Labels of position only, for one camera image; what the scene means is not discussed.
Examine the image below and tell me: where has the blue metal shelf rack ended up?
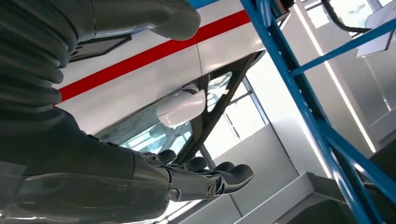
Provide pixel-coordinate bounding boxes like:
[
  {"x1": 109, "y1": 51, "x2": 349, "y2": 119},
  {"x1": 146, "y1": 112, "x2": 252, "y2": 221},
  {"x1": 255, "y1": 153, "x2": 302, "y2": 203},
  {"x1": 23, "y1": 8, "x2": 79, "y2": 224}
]
[{"x1": 187, "y1": 0, "x2": 396, "y2": 224}]

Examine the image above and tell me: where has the white car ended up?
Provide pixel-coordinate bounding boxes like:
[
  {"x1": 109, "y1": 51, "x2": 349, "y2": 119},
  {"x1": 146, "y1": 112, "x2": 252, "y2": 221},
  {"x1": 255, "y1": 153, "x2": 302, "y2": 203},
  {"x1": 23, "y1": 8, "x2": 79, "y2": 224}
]
[{"x1": 54, "y1": 0, "x2": 270, "y2": 174}]

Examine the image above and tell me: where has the white car side mirror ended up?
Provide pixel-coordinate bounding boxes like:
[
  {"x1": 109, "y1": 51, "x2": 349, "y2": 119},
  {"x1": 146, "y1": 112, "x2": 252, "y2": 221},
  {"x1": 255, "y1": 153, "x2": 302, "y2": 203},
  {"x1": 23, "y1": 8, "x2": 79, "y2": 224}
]
[{"x1": 156, "y1": 84, "x2": 207, "y2": 129}]

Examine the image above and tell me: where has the long red barrier belt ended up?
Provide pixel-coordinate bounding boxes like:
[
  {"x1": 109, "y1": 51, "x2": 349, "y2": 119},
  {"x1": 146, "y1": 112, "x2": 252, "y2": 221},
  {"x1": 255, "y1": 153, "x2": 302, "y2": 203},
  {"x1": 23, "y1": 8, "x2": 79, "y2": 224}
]
[{"x1": 57, "y1": 9, "x2": 252, "y2": 103}]

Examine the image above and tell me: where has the grey flat panel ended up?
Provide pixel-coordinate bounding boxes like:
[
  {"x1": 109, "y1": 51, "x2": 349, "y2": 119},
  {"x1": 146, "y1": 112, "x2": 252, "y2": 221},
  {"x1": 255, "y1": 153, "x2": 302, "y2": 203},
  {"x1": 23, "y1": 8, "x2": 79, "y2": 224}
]
[{"x1": 355, "y1": 0, "x2": 396, "y2": 58}]

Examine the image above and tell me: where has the chrome stanchion post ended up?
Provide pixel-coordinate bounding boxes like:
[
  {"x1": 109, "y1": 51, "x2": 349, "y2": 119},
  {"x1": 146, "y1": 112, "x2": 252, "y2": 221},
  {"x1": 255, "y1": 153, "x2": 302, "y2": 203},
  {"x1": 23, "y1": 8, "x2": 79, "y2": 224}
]
[{"x1": 271, "y1": 0, "x2": 295, "y2": 22}]

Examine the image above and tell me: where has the thick black cable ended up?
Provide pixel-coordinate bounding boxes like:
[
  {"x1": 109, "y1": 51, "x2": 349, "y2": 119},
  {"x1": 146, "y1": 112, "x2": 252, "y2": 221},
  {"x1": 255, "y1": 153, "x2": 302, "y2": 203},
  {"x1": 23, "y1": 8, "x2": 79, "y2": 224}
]
[{"x1": 321, "y1": 0, "x2": 372, "y2": 34}]

